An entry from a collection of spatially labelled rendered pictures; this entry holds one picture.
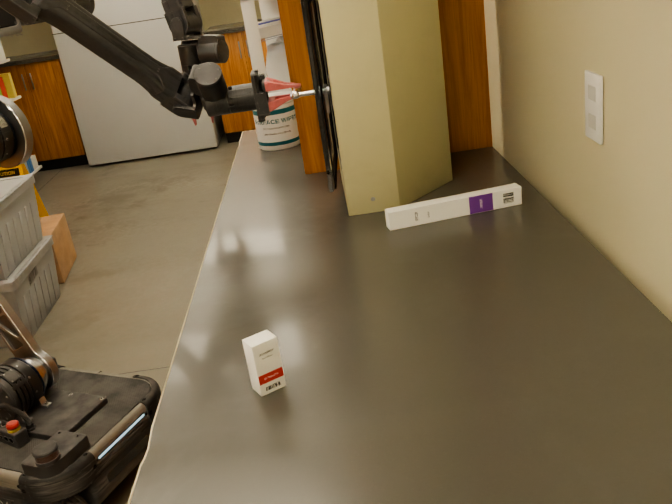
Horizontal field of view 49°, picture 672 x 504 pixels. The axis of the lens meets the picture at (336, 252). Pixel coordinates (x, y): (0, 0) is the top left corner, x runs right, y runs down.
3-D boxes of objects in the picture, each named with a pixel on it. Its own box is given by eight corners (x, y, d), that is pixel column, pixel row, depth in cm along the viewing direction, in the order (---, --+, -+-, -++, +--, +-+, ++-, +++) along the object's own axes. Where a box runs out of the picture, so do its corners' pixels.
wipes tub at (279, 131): (301, 136, 230) (293, 88, 224) (301, 147, 218) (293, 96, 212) (260, 143, 230) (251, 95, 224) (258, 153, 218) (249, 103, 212)
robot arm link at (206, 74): (185, 83, 162) (174, 116, 158) (171, 49, 151) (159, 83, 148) (237, 90, 160) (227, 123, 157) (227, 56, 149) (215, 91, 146)
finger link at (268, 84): (299, 76, 152) (254, 83, 153) (304, 110, 155) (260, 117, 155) (299, 71, 159) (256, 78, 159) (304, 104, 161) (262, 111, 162)
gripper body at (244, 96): (258, 73, 152) (223, 78, 152) (267, 121, 156) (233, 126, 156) (260, 68, 158) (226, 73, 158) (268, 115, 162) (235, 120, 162)
